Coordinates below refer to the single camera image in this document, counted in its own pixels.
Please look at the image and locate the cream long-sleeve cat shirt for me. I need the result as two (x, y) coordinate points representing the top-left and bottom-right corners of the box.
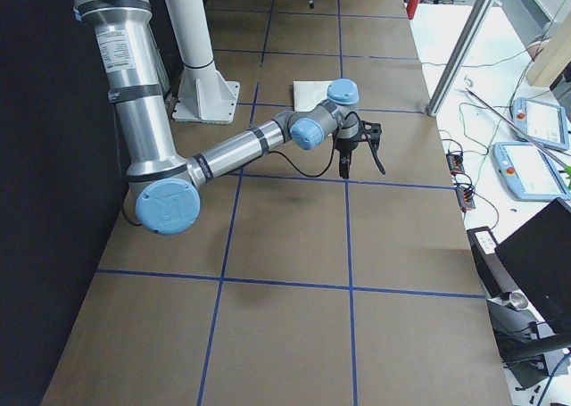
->
(293, 80), (331, 112)

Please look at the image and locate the far orange connector block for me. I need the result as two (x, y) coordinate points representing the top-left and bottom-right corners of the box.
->
(445, 151), (465, 176)

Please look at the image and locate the orange connector block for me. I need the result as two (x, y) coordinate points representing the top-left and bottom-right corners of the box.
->
(445, 151), (465, 176)
(455, 183), (476, 212)

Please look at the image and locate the near orange connector block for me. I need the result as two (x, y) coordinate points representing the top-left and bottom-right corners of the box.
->
(455, 183), (476, 212)

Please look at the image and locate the black box with label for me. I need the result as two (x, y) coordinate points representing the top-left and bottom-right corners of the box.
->
(467, 227), (524, 308)

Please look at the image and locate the near blue teach pendant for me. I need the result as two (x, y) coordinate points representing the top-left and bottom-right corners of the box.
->
(492, 142), (570, 202)

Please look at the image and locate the blue teach pendant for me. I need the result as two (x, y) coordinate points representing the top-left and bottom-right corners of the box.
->
(492, 142), (570, 202)
(511, 97), (570, 151)

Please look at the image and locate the far blue teach pendant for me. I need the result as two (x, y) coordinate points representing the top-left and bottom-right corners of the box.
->
(511, 97), (570, 151)

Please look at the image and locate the black monitor screen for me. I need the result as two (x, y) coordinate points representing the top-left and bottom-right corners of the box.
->
(495, 198), (570, 333)

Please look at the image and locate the silver metal cup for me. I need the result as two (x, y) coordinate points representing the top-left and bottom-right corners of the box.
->
(508, 291), (529, 311)

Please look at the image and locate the wooden board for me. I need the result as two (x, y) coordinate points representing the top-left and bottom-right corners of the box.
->
(526, 0), (570, 87)

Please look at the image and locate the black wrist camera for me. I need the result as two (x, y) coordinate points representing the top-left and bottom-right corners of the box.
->
(360, 120), (386, 175)

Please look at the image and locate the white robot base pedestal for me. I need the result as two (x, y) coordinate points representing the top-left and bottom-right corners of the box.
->
(165, 0), (240, 124)

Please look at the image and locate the aluminium frame post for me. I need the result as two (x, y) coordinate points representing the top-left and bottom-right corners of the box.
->
(426, 0), (494, 117)

